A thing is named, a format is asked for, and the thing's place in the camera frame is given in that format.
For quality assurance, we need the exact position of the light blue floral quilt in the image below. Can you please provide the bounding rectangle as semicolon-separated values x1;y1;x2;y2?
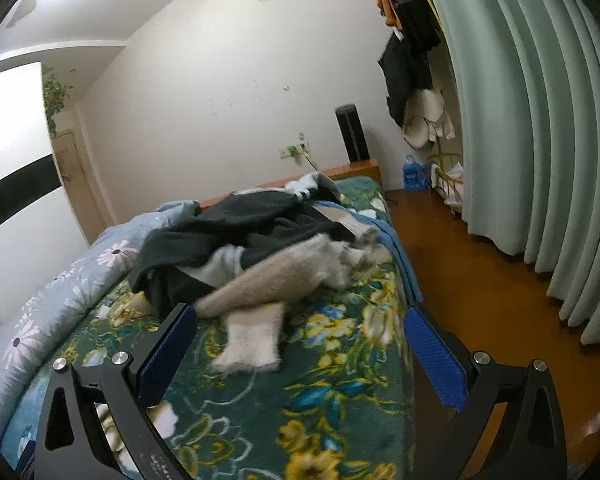
0;200;201;441

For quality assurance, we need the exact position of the black tower appliance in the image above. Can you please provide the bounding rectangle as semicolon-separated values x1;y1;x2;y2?
335;104;371;165

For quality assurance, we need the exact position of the green hanging plant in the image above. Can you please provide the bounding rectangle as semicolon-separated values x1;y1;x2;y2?
42;72;73;136

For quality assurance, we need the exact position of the tan folded garment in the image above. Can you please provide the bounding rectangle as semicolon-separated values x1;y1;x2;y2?
320;207;381;241

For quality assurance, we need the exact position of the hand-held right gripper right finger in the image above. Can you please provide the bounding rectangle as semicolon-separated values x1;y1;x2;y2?
404;304;570;480

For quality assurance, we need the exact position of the mint green curtain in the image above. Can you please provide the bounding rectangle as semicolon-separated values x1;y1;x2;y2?
410;0;600;346

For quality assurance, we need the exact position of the dark grey green garment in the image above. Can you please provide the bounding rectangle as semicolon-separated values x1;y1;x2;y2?
130;191;361;321

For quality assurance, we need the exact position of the white wardrobe with black stripe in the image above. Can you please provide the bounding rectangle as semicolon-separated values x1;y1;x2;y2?
0;60;91;331

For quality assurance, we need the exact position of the light grey garment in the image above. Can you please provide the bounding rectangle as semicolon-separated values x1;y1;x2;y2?
180;245;246;291

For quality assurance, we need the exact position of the green floral blanket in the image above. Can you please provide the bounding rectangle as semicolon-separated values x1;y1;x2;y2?
0;175;416;480

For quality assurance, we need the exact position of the beige fuzzy sweater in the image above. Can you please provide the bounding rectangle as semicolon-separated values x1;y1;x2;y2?
195;232;381;373

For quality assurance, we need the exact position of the wooden door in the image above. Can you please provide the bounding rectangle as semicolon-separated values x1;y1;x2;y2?
50;130;106;241

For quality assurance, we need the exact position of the blue bed sheet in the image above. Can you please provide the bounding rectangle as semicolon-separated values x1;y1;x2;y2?
365;210;423;306

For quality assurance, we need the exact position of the orange hanging garment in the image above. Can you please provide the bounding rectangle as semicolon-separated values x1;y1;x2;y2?
377;0;401;28

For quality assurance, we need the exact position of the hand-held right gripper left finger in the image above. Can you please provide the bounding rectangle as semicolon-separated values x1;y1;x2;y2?
32;302;198;480

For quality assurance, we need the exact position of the white hanging garment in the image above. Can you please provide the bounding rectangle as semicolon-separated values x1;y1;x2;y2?
402;87;456;151

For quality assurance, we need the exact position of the gold wire rack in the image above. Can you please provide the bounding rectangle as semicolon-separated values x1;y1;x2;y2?
426;150;466;208

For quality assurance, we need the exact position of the wall socket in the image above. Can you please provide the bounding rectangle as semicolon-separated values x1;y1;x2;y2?
279;132;313;161

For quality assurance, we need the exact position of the wooden headboard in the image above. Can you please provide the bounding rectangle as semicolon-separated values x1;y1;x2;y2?
200;159;383;211

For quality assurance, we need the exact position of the black and grey jacket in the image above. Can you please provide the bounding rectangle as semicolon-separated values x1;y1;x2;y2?
285;172;343;206

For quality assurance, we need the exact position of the black hanging coat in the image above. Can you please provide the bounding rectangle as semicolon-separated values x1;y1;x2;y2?
380;0;443;126

